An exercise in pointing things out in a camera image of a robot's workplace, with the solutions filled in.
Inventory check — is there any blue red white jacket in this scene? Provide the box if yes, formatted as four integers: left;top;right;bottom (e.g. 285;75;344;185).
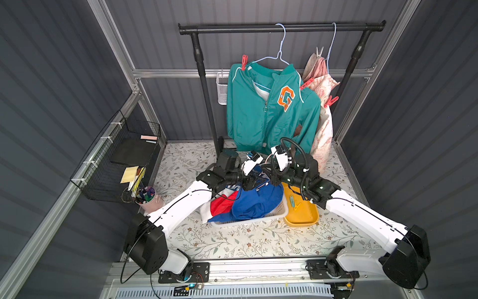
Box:
196;166;284;224

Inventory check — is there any teal clothespin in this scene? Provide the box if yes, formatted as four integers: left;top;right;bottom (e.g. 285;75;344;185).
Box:
290;196;296;208

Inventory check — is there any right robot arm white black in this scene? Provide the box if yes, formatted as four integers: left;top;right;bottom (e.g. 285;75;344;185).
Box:
261;154;431;289

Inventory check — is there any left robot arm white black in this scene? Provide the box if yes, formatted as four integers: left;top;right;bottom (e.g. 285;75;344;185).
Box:
123;150;281;278

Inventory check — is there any white perforated laundry basket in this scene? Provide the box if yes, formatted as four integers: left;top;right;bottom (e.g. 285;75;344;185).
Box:
211;195;289;227

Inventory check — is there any yellow plastic tray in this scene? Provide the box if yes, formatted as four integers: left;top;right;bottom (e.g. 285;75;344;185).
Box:
282;183;320;227

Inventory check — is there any green jacket orange letter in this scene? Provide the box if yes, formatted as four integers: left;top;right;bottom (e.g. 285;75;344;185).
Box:
227;63;321;154

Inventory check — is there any red clothespin upper floral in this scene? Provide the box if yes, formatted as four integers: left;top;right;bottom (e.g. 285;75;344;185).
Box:
300;78;314;90

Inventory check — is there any red clothespin floral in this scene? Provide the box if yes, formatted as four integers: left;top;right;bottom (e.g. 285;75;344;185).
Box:
324;95;339;108
300;78;314;90

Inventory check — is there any red clothespin lower floral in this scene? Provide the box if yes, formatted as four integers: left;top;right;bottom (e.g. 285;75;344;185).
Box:
324;95;339;108

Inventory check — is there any white mesh hanging cup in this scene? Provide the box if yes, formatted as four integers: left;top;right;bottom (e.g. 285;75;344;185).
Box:
215;72;229;106

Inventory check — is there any pink pen cup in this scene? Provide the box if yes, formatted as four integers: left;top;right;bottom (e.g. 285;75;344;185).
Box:
135;186;164;214

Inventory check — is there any pink floral garment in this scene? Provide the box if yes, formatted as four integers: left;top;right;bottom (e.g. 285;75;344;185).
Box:
302;54;340;173

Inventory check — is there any red clothespin on green jacket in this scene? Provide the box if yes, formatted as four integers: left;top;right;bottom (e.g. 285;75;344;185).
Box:
241;55;248;71

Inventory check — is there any yellow sticky notepad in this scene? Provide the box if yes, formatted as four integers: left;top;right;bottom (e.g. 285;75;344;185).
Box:
120;166;139;184

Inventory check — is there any white clothespin on floral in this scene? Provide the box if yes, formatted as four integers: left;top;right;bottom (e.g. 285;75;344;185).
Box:
316;47;324;58

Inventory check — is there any black clothes rack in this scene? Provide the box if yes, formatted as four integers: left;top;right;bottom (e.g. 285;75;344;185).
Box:
178;20;387;154

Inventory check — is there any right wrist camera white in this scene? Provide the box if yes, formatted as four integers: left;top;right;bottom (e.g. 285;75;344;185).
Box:
271;145;290;171

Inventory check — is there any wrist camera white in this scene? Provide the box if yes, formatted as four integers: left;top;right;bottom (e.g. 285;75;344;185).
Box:
271;145;290;171
241;151;264;176

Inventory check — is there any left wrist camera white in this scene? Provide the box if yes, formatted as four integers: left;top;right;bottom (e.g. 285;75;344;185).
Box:
241;151;264;176

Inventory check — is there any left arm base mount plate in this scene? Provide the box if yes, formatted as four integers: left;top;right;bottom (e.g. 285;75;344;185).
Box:
158;262;210;284

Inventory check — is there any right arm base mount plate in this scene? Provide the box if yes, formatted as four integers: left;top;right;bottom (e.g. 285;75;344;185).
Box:
305;259;360;280

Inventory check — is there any light blue wire hanger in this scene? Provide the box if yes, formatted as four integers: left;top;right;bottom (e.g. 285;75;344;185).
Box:
325;22;337;74

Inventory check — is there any black wire mesh basket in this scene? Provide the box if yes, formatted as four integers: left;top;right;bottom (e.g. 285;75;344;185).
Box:
70;111;163;204

